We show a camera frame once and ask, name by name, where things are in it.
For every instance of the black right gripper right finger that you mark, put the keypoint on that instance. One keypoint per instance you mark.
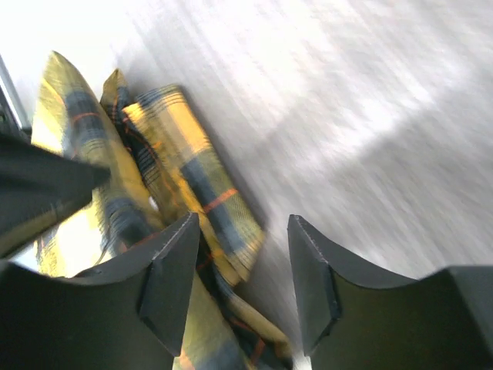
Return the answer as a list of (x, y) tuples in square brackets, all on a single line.
[(356, 315)]

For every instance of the yellow plaid long sleeve shirt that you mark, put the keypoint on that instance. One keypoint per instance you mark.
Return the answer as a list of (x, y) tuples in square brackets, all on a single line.
[(162, 166)]

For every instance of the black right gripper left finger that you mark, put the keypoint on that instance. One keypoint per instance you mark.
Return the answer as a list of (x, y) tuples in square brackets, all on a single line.
[(127, 313)]

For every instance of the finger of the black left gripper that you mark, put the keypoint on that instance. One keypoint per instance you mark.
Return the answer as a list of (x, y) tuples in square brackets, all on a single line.
[(36, 183)]

